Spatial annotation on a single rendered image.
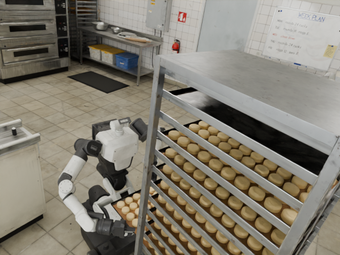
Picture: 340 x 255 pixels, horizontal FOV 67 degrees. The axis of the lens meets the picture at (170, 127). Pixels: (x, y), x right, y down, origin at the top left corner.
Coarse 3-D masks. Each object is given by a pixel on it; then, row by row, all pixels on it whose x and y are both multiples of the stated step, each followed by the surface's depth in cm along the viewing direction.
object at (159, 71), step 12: (156, 60) 90; (156, 72) 92; (156, 84) 93; (156, 96) 95; (156, 108) 98; (156, 120) 101; (156, 132) 104; (144, 168) 114; (144, 180) 116; (144, 192) 118; (144, 204) 123; (144, 216) 127; (144, 228) 133
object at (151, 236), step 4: (148, 236) 136; (152, 236) 136; (152, 240) 135; (156, 240) 135; (156, 244) 133; (160, 244) 131; (160, 248) 131; (164, 248) 131; (164, 252) 129; (168, 252) 128
